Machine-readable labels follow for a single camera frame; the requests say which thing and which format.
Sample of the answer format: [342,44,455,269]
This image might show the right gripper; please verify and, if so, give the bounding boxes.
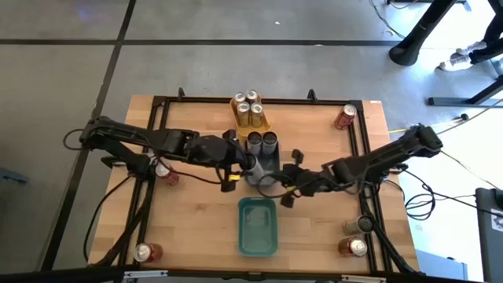
[280,149,321,209]

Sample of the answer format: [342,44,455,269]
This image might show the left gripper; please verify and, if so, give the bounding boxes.
[207,129,252,193]

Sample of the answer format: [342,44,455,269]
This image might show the white Celsius can black lid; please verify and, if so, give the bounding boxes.
[261,130,279,156]
[341,215,374,236]
[244,156,266,186]
[246,131,263,156]

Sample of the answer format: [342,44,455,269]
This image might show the teal plastic bin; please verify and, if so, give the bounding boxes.
[237,197,279,258]

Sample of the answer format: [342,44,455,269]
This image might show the red Coca-Cola can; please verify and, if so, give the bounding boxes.
[333,103,358,130]
[154,163,181,186]
[337,237,369,259]
[133,242,164,263]

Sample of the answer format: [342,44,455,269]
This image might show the yellow plastic bin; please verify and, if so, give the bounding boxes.
[229,96,272,138]

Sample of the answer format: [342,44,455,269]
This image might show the grey-blue box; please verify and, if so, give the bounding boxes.
[414,249,468,282]

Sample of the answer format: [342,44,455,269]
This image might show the black office desk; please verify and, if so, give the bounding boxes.
[427,74,503,108]

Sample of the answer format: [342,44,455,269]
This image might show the grey equipment case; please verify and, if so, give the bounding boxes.
[474,187,503,283]

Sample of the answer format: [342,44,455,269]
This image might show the grey floor object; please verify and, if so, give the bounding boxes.
[0,167,31,186]

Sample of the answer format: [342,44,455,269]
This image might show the person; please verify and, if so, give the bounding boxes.
[438,0,503,72]

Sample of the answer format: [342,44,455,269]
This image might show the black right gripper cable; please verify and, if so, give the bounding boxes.
[257,175,294,200]

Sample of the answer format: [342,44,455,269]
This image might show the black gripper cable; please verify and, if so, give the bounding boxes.
[156,156,223,186]
[257,175,294,200]

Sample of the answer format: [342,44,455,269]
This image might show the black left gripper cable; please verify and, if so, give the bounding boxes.
[156,156,223,186]

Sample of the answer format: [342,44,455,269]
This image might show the black aluminium table frame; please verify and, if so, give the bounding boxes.
[100,86,421,283]

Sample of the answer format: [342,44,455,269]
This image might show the black coiled floor cable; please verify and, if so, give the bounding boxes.
[404,168,437,221]

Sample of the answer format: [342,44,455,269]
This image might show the silver mounting bracket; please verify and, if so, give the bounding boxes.
[340,274,386,283]
[123,270,168,280]

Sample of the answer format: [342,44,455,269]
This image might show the black left arm base cable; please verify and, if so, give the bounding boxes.
[82,172,137,264]

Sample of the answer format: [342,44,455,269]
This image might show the black left arm loop cable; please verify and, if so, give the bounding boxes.
[62,127,86,153]

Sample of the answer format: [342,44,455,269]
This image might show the grey floor cable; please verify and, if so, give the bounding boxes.
[369,0,406,40]

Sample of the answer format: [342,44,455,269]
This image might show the black floor post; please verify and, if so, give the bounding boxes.
[388,0,459,67]

